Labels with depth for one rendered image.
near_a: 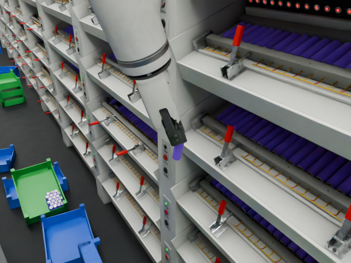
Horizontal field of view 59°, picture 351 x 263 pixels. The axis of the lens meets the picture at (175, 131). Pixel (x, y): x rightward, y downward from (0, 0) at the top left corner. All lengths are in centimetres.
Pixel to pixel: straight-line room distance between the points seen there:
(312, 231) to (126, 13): 44
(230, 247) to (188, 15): 53
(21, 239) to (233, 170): 122
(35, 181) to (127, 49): 147
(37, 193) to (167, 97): 140
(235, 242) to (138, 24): 55
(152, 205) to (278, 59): 76
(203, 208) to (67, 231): 92
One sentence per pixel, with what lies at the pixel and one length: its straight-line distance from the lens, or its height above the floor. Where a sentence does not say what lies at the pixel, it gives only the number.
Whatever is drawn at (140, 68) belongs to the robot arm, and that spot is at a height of 99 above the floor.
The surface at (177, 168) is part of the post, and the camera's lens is 84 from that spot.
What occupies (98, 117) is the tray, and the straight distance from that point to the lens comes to 139.
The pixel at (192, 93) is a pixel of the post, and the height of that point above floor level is 85.
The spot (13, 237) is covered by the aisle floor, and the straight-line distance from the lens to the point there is 171.
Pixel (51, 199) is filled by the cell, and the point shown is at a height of 8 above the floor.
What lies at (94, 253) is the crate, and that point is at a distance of 124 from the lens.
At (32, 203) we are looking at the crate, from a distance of 179.
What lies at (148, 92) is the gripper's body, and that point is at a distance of 48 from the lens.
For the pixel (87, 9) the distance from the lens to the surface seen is 134.
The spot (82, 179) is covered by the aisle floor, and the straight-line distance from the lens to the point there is 194.
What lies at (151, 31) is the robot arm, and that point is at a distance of 45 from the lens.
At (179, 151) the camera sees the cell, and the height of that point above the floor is 79.
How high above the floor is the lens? 112
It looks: 28 degrees down
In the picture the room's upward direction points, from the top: straight up
